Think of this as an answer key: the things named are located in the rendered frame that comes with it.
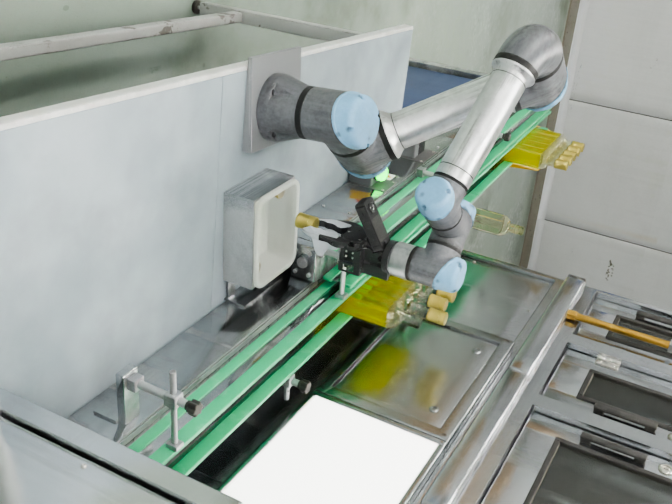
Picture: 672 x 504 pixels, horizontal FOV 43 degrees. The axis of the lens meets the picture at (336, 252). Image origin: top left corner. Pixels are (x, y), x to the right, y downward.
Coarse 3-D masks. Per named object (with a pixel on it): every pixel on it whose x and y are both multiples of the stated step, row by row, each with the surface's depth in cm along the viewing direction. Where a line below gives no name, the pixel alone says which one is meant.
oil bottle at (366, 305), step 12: (360, 288) 212; (348, 300) 209; (360, 300) 208; (372, 300) 208; (384, 300) 208; (396, 300) 208; (348, 312) 211; (360, 312) 209; (372, 312) 207; (384, 312) 205; (396, 312) 205; (384, 324) 207; (396, 324) 206
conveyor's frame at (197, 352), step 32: (352, 192) 233; (288, 288) 204; (224, 320) 190; (256, 320) 191; (160, 352) 178; (192, 352) 179; (224, 352) 179; (160, 384) 168; (192, 384) 170; (96, 416) 159
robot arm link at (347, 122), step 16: (320, 96) 180; (336, 96) 179; (352, 96) 178; (368, 96) 181; (304, 112) 180; (320, 112) 179; (336, 112) 177; (352, 112) 176; (368, 112) 181; (304, 128) 182; (320, 128) 180; (336, 128) 178; (352, 128) 177; (368, 128) 182; (336, 144) 182; (352, 144) 179; (368, 144) 183
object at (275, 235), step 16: (272, 192) 186; (288, 192) 196; (256, 208) 182; (272, 208) 200; (288, 208) 198; (256, 224) 183; (272, 224) 202; (288, 224) 200; (256, 240) 185; (272, 240) 204; (288, 240) 202; (256, 256) 187; (272, 256) 203; (288, 256) 203; (256, 272) 189; (272, 272) 197
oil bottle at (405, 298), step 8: (368, 280) 217; (368, 288) 213; (376, 288) 213; (384, 288) 214; (392, 288) 214; (392, 296) 210; (400, 296) 211; (408, 296) 211; (408, 304) 210; (408, 312) 211
